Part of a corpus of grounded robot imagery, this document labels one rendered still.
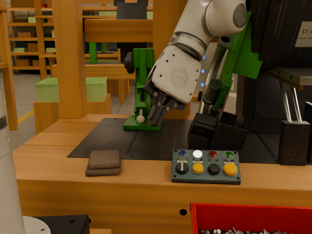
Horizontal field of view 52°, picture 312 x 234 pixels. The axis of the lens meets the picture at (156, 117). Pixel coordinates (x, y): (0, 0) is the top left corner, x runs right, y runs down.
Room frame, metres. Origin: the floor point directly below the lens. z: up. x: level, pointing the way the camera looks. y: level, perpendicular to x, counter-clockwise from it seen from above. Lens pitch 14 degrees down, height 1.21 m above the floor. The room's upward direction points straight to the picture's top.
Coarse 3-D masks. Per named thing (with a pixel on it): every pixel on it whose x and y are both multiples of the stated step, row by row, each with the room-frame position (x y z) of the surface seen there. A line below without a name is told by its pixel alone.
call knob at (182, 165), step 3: (180, 162) 0.66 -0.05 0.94; (183, 162) 0.66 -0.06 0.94; (177, 165) 0.65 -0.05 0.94; (180, 165) 0.65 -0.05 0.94; (183, 165) 0.65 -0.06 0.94; (186, 165) 0.65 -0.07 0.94; (177, 168) 0.65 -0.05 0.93; (180, 168) 0.65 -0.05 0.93; (183, 168) 0.65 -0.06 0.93; (186, 168) 0.65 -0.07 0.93; (180, 171) 0.64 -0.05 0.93; (183, 171) 0.64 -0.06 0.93; (186, 171) 0.65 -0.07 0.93
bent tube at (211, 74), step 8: (224, 40) 0.97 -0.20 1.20; (232, 40) 0.94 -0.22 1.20; (216, 48) 0.97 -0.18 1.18; (224, 48) 0.95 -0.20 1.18; (216, 56) 0.98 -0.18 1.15; (216, 64) 1.00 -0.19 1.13; (208, 72) 1.01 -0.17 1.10; (216, 72) 1.01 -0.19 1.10; (208, 80) 1.00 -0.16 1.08; (200, 104) 0.94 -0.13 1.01; (200, 112) 0.91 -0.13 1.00
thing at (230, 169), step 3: (225, 165) 0.65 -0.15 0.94; (228, 165) 0.65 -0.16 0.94; (231, 165) 0.65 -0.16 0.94; (234, 165) 0.65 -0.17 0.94; (225, 168) 0.64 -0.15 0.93; (228, 168) 0.64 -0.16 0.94; (231, 168) 0.64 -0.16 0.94; (234, 168) 0.64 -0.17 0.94; (225, 171) 0.64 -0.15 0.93; (228, 171) 0.64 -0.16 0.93; (231, 171) 0.64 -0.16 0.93; (234, 171) 0.64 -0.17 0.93; (228, 174) 0.63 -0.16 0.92; (231, 174) 0.63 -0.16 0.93; (234, 174) 0.64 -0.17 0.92
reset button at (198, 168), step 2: (194, 164) 0.65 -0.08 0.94; (196, 164) 0.65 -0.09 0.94; (198, 164) 0.65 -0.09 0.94; (200, 164) 0.65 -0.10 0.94; (194, 166) 0.65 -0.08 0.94; (196, 166) 0.65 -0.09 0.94; (198, 166) 0.65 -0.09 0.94; (200, 166) 0.65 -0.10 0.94; (202, 166) 0.65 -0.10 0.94; (194, 168) 0.65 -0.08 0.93; (196, 168) 0.64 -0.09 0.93; (198, 168) 0.64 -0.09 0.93; (200, 168) 0.64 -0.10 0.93; (202, 168) 0.65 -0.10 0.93; (194, 170) 0.64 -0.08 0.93; (196, 170) 0.64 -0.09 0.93; (198, 170) 0.64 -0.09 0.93; (200, 170) 0.64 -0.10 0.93; (202, 170) 0.64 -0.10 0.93; (196, 172) 0.64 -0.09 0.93; (198, 172) 0.64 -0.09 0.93; (200, 172) 0.64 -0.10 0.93
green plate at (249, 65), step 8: (248, 16) 0.85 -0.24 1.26; (248, 24) 0.86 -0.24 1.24; (240, 32) 0.85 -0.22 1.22; (248, 32) 0.86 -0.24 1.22; (240, 40) 0.85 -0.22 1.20; (248, 40) 0.86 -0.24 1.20; (232, 48) 0.90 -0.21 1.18; (240, 48) 0.86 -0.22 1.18; (248, 48) 0.86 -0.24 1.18; (232, 56) 0.86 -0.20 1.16; (240, 56) 0.86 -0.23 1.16; (248, 56) 0.86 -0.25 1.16; (256, 56) 0.86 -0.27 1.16; (224, 64) 0.96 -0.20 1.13; (232, 64) 0.85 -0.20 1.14; (240, 64) 0.86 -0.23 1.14; (248, 64) 0.86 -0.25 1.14; (256, 64) 0.86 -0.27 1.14; (224, 72) 0.91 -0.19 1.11; (232, 72) 0.87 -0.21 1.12; (240, 72) 0.86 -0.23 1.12; (248, 72) 0.86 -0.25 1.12; (256, 72) 0.86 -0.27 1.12
